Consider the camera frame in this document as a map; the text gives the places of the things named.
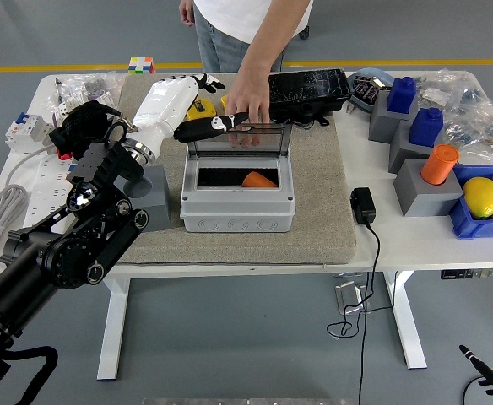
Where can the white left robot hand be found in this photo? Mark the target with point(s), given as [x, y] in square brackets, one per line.
[162, 109]

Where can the person's left hand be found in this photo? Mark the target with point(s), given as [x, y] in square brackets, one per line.
[250, 95]

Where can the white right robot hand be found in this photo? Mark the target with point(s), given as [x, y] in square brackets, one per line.
[491, 375]

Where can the person's right hand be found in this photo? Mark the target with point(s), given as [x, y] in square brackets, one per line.
[186, 12]

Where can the orange cylinder battery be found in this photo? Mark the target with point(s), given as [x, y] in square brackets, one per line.
[258, 180]
[438, 164]

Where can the grey box with clear lid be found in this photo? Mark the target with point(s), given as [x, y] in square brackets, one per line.
[236, 211]

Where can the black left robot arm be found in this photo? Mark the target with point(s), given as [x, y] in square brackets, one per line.
[61, 253]

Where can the person's left forearm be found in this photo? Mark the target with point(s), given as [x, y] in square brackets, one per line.
[276, 38]

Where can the person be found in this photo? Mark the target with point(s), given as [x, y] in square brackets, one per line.
[229, 25]

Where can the puzzle cube with white cross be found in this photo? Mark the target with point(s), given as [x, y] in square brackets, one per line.
[141, 65]

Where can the white labelled packet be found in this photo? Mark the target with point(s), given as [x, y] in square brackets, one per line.
[105, 99]

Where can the black cracked case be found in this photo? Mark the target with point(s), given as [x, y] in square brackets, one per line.
[310, 90]

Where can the clear bag of small parts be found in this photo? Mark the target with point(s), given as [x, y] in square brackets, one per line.
[77, 82]

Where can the black cloth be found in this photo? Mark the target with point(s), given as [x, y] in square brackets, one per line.
[71, 135]

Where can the white table leg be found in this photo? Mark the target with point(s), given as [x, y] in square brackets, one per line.
[111, 329]
[407, 329]

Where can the small metal clip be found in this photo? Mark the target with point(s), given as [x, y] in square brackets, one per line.
[351, 108]

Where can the grey holder block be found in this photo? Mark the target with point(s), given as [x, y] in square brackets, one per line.
[379, 124]
[424, 200]
[158, 211]
[402, 152]

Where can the white plug adapter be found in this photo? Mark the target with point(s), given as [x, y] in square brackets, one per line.
[61, 114]

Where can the table control panel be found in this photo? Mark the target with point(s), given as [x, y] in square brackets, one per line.
[472, 273]

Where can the small metal screwdriver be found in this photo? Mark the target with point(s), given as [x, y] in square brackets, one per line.
[58, 88]

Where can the dark chip packets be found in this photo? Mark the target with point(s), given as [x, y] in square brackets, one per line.
[366, 89]

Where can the light blue tray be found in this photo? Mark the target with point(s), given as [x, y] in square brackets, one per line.
[377, 75]

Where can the white circuit breaker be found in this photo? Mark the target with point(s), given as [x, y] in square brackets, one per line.
[23, 133]

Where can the white power strip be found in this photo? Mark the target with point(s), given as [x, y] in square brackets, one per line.
[44, 190]

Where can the blue plastic bin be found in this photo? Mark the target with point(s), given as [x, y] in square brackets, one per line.
[468, 228]

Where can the blue plastic bottle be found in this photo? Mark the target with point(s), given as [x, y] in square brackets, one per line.
[426, 128]
[400, 97]

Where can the grey-brown mat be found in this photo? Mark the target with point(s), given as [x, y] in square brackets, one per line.
[314, 236]

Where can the black power adapter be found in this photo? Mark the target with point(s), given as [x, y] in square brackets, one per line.
[362, 204]

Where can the yellow lemon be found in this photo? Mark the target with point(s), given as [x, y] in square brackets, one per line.
[480, 196]

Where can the clear bags of parts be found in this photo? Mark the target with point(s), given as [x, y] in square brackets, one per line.
[487, 135]
[445, 90]

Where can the metal bracket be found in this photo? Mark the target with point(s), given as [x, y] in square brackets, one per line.
[348, 295]

